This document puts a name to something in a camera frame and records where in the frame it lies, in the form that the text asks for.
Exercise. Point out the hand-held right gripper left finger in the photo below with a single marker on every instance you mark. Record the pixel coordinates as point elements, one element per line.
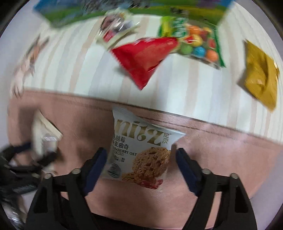
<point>97,168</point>

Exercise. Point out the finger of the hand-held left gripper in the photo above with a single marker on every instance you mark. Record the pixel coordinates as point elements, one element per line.
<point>17,147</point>
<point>46,158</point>

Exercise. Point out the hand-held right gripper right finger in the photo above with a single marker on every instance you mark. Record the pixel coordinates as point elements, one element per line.
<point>185,168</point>

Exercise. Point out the plain white snack packet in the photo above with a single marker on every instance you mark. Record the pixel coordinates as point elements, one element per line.
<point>42,135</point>

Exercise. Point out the white cookie packet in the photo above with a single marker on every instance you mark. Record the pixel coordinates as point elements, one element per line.
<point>137,143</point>

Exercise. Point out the cardboard box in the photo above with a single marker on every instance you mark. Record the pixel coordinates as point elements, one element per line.
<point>66,13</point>

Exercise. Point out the person's dark clothing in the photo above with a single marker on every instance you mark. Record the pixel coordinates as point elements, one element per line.
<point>137,223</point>

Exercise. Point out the pink striped cat blanket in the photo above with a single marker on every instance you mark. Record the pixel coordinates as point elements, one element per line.
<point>66,66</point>

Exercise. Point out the yellow snack packet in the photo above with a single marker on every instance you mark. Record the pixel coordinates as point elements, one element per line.
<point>258,75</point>

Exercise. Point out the small red snack packet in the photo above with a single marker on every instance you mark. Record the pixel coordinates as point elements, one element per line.
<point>143,57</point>

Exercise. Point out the green candy packet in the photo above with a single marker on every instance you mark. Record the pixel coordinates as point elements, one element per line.
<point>199,44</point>

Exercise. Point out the small cat-print packet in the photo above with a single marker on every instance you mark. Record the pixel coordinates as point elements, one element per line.
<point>115,26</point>

